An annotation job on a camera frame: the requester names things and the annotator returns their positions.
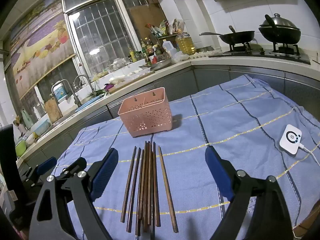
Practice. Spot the egg tray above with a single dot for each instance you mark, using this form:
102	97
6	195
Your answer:
205	53

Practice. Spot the white dumplings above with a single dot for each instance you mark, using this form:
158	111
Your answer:
137	73

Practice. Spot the steel basin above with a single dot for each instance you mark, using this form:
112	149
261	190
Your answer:
160	65

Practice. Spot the light blue plastic container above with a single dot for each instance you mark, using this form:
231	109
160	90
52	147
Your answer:
42	128

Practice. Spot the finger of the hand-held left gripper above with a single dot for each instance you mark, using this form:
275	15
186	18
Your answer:
76	166
47	165

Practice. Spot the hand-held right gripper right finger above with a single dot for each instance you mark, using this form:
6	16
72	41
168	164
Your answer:
218	175

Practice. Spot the barred window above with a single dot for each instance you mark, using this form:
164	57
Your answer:
100	30

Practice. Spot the purple vegetable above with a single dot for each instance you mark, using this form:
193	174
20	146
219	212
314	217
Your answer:
108	86

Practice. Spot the cooking oil bottle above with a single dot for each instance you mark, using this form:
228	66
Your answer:
186	45

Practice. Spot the white plastic bag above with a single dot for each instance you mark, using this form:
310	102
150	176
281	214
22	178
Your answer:
119	63

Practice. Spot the blue checked cloth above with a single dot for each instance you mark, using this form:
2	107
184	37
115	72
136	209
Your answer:
225	130

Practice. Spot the green leafy vegetable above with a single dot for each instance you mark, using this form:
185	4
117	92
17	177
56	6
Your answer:
97	93

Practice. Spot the small wooden cutting board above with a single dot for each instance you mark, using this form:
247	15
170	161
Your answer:
53	111

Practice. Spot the green bowl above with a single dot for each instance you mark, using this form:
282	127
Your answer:
20	148

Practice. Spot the white bottle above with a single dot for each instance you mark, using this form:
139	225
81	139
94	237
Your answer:
37	113

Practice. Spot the angular steel faucet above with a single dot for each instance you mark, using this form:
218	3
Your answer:
61	81

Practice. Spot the long wooden cutting board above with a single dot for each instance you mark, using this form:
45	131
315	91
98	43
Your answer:
130	83

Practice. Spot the pile of seasoning packets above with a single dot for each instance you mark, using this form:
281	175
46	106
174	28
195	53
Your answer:
167	27

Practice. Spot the row of sauce bottles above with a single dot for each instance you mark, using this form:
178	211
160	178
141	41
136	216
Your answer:
145	51

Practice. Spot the pale green kettle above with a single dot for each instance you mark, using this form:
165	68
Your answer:
27	120

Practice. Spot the steel wok lid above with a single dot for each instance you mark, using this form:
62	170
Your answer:
282	21

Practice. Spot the black wok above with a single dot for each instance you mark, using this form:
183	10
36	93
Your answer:
280	33

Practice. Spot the white dough lump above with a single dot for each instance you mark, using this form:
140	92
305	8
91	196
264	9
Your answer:
117	80

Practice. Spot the steel sink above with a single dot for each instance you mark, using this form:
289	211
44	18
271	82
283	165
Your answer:
65	120

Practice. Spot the fruit-printed window blind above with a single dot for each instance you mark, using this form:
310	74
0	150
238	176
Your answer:
42	42

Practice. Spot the black frying pan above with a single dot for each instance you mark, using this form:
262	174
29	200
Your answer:
237	37

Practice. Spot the black gas stove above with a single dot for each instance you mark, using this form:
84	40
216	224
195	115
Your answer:
262	56

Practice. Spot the white plastic jug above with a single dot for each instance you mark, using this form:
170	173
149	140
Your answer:
168	50

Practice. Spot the clear plastic bag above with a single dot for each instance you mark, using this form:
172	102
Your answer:
182	57

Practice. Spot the white rounded control device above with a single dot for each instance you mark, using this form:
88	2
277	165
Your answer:
291	140

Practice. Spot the pink perforated plastic basket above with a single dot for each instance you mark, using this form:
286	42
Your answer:
145	120

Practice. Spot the blue plastic basin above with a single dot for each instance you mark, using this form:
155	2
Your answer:
87	103

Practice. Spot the blue-label detergent jug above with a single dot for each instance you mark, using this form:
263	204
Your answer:
60	93

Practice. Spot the brown wooden board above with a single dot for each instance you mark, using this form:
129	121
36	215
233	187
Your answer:
145	20

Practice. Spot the bunch of wooden chopsticks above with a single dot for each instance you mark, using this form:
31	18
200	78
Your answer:
147	180

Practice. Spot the black spatula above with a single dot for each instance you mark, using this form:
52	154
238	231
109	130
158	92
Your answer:
232	29

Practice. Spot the curved steel faucet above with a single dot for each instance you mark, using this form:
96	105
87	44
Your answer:
81	76

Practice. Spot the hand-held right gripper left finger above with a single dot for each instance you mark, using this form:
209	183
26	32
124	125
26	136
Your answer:
105	172

